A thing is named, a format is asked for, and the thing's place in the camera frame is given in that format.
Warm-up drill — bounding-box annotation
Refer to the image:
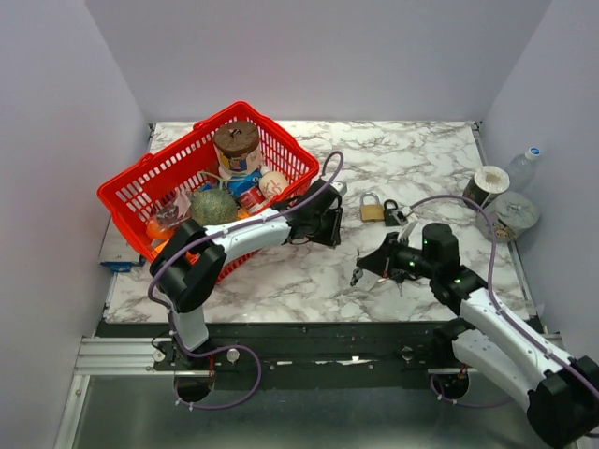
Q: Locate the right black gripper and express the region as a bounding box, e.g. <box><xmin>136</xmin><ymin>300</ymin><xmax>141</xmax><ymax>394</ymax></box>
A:
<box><xmin>358</xmin><ymin>230</ymin><xmax>438</xmax><ymax>279</ymax></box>

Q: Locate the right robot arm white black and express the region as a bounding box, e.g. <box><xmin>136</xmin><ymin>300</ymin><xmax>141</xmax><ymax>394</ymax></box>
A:
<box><xmin>352</xmin><ymin>223</ymin><xmax>598</xmax><ymax>448</ymax></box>

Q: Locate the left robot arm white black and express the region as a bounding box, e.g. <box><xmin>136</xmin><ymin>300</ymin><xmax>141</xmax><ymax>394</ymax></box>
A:
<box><xmin>148</xmin><ymin>180</ymin><xmax>347</xmax><ymax>369</ymax></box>

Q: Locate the black-headed key bunch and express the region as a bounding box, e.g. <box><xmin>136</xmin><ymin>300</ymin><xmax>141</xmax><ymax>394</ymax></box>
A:
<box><xmin>376</xmin><ymin>273</ymin><xmax>420</xmax><ymax>297</ymax></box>

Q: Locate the black padlock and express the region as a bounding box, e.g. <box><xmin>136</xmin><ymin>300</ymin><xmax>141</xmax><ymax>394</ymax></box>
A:
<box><xmin>383</xmin><ymin>199</ymin><xmax>408</xmax><ymax>227</ymax></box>

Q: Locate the large brass padlock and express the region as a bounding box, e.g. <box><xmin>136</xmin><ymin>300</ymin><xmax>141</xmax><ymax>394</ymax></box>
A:
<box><xmin>359</xmin><ymin>192</ymin><xmax>384</xmax><ymax>223</ymax></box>

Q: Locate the red plastic shopping basket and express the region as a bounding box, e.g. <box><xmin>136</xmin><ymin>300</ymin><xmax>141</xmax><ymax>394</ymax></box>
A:
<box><xmin>96</xmin><ymin>101</ymin><xmax>322</xmax><ymax>284</ymax></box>

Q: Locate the green netted melon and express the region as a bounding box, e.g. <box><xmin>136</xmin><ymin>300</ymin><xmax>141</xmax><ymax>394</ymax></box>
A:
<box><xmin>190</xmin><ymin>189</ymin><xmax>238</xmax><ymax>226</ymax></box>

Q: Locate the brown-lid ice cream cup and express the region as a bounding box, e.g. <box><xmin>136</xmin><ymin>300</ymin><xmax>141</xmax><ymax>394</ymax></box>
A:
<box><xmin>212</xmin><ymin>121</ymin><xmax>262</xmax><ymax>179</ymax></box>

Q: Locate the grey-wrapped toilet paper roll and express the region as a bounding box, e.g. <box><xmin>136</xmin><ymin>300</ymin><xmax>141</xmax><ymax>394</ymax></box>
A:
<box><xmin>476</xmin><ymin>191</ymin><xmax>540</xmax><ymax>243</ymax></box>

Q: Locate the orange fruit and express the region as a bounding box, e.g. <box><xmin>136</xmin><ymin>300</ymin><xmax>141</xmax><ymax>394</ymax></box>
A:
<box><xmin>145</xmin><ymin>219</ymin><xmax>175</xmax><ymax>246</ymax></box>

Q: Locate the clear plastic water bottle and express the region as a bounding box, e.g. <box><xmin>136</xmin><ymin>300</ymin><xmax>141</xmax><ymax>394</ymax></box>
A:
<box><xmin>504</xmin><ymin>147</ymin><xmax>541</xmax><ymax>192</ymax></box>

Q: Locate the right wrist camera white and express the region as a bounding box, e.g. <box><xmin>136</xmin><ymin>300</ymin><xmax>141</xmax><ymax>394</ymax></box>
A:
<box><xmin>399</xmin><ymin>221</ymin><xmax>418</xmax><ymax>241</ymax></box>

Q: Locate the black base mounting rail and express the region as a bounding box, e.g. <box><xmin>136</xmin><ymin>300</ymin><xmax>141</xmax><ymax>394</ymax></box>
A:
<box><xmin>80</xmin><ymin>322</ymin><xmax>475</xmax><ymax>396</ymax></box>

